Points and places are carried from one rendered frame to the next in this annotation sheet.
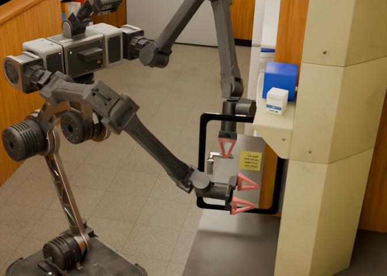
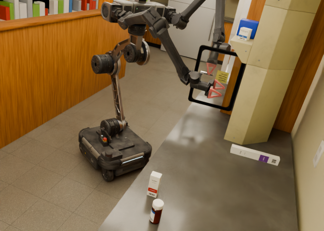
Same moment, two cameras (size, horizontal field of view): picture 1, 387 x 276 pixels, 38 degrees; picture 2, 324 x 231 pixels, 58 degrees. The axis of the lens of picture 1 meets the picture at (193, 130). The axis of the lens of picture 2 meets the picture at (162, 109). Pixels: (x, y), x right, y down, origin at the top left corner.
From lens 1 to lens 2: 46 cm
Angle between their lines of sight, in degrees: 5
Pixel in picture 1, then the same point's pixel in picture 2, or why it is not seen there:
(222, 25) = (219, 4)
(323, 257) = (254, 129)
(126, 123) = (161, 33)
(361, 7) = not seen: outside the picture
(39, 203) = (101, 111)
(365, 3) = not seen: outside the picture
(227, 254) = (200, 123)
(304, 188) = (252, 82)
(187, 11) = not seen: outside the picture
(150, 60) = (176, 22)
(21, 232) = (90, 121)
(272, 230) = (226, 119)
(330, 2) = not seen: outside the picture
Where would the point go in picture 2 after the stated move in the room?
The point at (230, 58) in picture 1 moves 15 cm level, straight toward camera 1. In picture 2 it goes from (220, 21) to (219, 25)
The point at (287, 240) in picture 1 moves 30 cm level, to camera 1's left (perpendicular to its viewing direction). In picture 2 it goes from (236, 114) to (184, 102)
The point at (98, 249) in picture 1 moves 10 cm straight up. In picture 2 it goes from (128, 131) to (129, 123)
